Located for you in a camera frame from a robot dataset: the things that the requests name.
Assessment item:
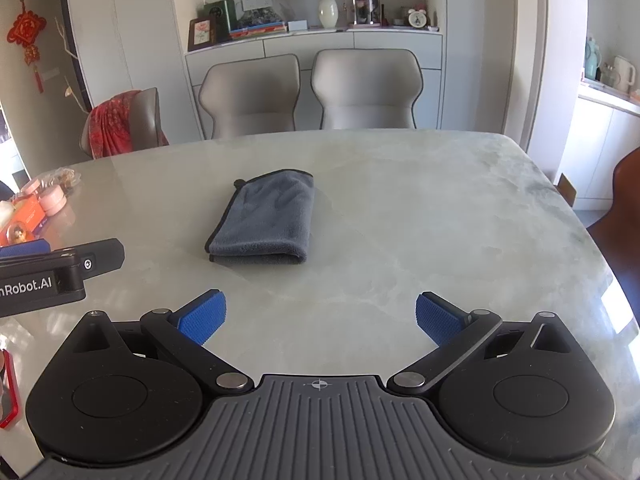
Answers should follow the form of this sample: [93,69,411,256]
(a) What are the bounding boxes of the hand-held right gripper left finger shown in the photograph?
[65,289,255,393]

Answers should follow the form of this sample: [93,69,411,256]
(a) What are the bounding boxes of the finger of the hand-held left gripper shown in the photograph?
[52,238,126,278]
[0,239,52,261]

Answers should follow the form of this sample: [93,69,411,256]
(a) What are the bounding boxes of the beige dining chair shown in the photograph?
[198,53,302,141]
[81,86,169,161]
[310,49,425,131]

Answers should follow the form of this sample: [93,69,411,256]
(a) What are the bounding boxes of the blue and grey towel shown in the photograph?
[204,169,315,265]

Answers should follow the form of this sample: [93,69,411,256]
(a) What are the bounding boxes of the orange box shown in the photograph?
[9,194,47,241]

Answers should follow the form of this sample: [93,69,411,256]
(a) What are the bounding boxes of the white counter cabinet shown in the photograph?
[572,79,640,212]

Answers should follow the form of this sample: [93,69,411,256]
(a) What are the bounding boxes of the red patterned stool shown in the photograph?
[87,90,169,160]

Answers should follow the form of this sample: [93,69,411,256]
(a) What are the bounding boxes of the green box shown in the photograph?
[202,0,239,36]

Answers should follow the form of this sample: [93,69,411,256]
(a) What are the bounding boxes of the glass display dome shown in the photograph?
[345,0,382,28]

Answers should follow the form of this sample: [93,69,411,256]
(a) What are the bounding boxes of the white vase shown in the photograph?
[318,0,340,30]

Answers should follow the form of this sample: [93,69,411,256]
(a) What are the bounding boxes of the teal thermos flask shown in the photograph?
[584,36,601,81]

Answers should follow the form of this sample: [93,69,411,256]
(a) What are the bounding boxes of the red knot wall hanging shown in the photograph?
[6,0,47,94]

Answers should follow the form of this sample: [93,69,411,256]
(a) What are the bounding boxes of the dark picture frame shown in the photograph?
[187,16,219,52]

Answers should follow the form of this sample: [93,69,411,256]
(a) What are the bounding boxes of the clear snack bag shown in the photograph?
[35,166,82,194]

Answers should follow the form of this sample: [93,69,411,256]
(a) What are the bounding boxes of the red framed flat object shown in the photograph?
[0,350,21,429]

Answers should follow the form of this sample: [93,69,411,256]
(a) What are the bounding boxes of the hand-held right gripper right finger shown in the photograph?
[387,291,576,395]

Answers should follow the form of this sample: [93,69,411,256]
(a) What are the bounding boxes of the white electric kettle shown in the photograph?
[612,55,637,94]

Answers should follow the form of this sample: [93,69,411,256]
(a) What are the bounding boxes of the gold branch decoration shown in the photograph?
[54,15,94,112]

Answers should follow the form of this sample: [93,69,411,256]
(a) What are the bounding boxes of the stack of books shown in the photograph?
[229,20,290,41]

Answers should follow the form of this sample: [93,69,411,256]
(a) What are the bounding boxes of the brown chair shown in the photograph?
[586,147,640,322]

